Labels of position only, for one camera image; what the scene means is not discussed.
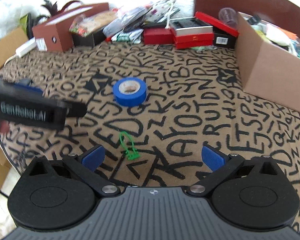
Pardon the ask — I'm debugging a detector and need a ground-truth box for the green item in plastic bag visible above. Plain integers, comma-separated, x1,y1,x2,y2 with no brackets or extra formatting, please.
191,45,217,51

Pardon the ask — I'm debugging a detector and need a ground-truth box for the letter pattern table mat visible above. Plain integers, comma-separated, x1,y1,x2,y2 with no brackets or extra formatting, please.
0,42,300,233

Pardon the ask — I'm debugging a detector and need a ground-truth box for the brown shoe box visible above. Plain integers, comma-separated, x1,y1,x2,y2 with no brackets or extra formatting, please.
32,3,109,52

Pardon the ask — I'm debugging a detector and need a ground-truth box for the patterned white pouch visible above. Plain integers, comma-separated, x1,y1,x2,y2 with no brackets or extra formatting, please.
145,0,180,23

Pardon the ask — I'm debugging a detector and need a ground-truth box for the blue tape roll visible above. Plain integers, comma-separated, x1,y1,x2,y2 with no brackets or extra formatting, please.
113,77,147,107

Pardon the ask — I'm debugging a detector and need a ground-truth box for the red tray box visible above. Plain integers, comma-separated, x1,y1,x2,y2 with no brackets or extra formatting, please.
169,17,214,49

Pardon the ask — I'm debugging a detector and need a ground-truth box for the clear plastic cup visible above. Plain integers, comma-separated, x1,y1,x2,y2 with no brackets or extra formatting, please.
218,8,238,29

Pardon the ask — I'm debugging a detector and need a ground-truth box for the green white packet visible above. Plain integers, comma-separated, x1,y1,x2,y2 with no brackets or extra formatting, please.
111,29,143,44

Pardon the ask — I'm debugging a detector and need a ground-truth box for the white power strip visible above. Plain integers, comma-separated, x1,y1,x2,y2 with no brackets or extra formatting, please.
15,37,37,57

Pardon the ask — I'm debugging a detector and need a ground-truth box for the red lid black box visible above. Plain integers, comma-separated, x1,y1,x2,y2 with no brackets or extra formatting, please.
194,12,239,49

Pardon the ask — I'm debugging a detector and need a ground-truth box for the packaged flatbread snack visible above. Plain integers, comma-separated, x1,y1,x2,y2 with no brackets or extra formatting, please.
69,10,117,37

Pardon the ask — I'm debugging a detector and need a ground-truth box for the small red box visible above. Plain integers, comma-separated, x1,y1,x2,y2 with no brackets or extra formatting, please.
143,28,174,45

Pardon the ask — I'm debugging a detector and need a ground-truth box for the large cardboard box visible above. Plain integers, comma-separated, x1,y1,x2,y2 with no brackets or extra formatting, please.
235,12,300,112

